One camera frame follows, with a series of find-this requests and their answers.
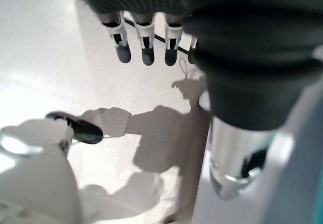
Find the blue white cart drawer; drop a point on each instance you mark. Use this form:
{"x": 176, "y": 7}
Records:
{"x": 297, "y": 145}

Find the grey left robot leg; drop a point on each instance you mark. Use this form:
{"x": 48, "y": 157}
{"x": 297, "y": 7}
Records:
{"x": 38, "y": 183}

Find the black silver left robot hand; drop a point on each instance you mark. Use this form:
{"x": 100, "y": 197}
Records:
{"x": 252, "y": 57}

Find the white cart caster wheel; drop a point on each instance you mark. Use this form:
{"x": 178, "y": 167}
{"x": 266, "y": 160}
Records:
{"x": 204, "y": 100}

